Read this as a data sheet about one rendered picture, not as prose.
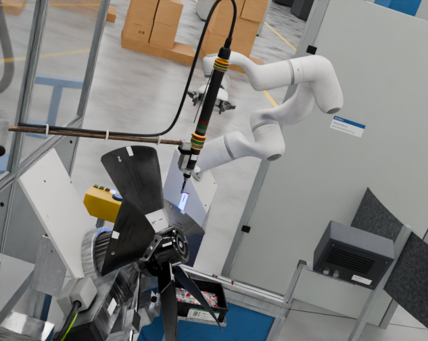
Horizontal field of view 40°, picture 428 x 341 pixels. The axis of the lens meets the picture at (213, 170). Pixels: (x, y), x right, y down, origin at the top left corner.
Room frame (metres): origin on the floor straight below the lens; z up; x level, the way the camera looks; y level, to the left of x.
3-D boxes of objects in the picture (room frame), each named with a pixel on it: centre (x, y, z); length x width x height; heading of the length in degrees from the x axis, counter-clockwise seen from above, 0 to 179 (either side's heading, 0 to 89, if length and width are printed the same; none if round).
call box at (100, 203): (2.06, 0.37, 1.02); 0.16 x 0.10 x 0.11; 90
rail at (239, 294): (2.06, -0.02, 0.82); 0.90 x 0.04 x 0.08; 90
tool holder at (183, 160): (1.69, 0.08, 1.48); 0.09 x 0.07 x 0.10; 125
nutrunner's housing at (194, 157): (1.70, 0.08, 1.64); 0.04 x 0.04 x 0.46
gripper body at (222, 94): (1.86, 0.08, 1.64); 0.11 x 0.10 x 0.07; 0
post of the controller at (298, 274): (2.06, -0.45, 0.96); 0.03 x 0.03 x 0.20; 0
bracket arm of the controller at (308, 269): (2.06, -0.56, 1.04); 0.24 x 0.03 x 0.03; 90
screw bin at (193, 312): (1.90, -0.09, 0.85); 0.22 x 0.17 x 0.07; 105
